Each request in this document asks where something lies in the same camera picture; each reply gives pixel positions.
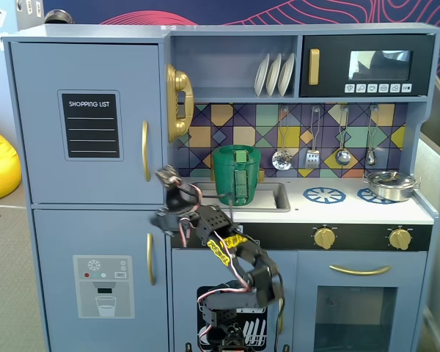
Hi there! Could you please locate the blue water dispenser print door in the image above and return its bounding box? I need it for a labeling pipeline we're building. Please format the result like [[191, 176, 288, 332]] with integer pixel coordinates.
[[32, 208, 169, 352]]

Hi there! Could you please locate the steel toy spoon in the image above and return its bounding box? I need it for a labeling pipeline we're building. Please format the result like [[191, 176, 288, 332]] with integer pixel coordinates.
[[364, 104, 379, 166]]

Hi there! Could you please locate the blue dishwasher door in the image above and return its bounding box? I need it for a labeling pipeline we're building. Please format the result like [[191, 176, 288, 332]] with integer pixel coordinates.
[[171, 249, 298, 352]]

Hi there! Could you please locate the gold dishwasher door handle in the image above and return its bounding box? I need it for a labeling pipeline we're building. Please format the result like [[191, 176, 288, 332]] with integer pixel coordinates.
[[276, 293, 285, 337]]

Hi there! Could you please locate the green plastic cup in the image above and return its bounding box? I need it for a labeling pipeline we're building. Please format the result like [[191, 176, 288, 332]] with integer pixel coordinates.
[[211, 144, 262, 206]]

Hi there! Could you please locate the yellow beanbag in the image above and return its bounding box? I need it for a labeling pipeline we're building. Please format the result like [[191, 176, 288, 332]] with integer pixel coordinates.
[[0, 122, 22, 205]]

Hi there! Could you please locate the blue oven door with window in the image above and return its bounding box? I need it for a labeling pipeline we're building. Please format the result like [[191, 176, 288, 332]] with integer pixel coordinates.
[[296, 251, 429, 352]]

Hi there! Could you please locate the grey toy sink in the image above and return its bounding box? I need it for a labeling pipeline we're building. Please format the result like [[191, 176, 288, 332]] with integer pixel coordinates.
[[183, 181, 291, 213]]

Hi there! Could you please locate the steel toy skimmer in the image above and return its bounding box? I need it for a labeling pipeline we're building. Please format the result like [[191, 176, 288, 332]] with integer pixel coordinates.
[[271, 106, 293, 172]]

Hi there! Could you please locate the gold oven knob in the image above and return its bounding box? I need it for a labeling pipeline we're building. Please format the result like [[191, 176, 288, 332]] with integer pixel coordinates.
[[388, 227, 412, 251], [313, 226, 337, 250]]

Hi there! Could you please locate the steel toy cooking pot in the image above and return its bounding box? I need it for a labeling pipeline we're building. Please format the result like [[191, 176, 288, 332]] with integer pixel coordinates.
[[362, 170, 422, 202]]

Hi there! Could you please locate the curved gold oven handle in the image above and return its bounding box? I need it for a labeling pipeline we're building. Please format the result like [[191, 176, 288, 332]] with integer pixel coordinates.
[[329, 263, 392, 276]]

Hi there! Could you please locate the short gold fridge door handle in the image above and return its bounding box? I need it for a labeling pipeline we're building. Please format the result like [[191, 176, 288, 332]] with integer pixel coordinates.
[[146, 232, 156, 286]]

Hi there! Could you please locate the gold toy telephone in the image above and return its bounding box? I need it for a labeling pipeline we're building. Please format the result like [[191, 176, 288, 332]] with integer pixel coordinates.
[[164, 64, 194, 143]]

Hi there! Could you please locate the gold microwave door handle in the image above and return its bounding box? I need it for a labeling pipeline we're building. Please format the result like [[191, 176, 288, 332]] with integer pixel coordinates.
[[308, 48, 320, 86]]

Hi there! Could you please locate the steel pot lid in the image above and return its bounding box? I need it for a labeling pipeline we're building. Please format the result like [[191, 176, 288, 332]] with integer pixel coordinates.
[[366, 171, 416, 187]]

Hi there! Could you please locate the black dome object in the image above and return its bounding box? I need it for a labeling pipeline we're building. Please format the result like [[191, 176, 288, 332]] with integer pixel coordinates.
[[43, 10, 75, 25]]

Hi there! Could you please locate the black toy microwave door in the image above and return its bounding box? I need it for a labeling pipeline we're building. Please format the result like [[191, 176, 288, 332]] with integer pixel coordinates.
[[300, 34, 436, 98]]

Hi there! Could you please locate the steel toy ladle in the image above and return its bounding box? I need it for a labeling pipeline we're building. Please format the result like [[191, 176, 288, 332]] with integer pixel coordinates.
[[334, 105, 352, 166]]

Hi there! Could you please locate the blue shopping list cabinet door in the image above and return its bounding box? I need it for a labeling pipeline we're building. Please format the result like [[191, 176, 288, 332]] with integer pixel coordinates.
[[10, 42, 164, 205]]

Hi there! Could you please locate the white toy plate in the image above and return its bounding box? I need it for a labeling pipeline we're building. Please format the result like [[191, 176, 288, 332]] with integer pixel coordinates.
[[277, 52, 296, 98], [254, 53, 271, 98], [265, 53, 282, 98]]

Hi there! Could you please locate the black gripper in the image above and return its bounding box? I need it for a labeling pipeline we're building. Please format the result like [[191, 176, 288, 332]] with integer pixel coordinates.
[[149, 164, 202, 235]]

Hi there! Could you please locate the steel toy spatula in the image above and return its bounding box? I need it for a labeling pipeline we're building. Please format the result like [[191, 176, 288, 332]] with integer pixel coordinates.
[[304, 106, 321, 169]]

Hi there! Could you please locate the blue toy kitchen cabinet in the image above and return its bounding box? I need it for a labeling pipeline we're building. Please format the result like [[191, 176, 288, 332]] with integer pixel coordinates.
[[1, 22, 440, 352]]

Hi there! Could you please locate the long gold fridge door handle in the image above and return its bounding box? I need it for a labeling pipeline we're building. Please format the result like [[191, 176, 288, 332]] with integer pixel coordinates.
[[142, 120, 151, 183]]

